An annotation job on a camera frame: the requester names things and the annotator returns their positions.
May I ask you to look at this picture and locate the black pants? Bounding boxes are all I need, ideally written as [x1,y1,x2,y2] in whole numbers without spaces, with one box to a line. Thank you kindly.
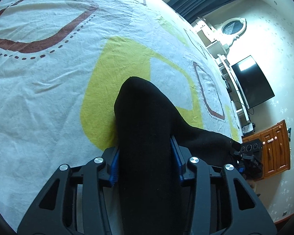
[114,77,240,234]

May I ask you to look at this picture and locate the brown wooden cabinet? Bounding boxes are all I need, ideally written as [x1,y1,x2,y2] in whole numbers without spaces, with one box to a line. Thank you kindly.
[243,120,290,181]

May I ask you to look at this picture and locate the white tv stand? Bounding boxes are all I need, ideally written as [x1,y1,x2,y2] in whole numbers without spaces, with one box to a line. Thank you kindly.
[216,54,255,137]

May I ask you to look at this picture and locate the black flat television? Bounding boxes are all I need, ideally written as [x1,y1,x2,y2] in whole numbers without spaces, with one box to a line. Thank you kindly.
[231,56,275,108]

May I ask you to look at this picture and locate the white dressing table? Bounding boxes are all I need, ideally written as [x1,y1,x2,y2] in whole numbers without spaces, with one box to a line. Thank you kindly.
[192,18,229,58]

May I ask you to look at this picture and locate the oval white vanity mirror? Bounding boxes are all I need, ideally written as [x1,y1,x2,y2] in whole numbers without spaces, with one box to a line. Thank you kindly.
[220,18,247,37]

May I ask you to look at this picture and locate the patterned white bed sheet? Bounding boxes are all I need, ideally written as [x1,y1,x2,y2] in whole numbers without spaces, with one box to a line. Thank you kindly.
[0,0,242,229]

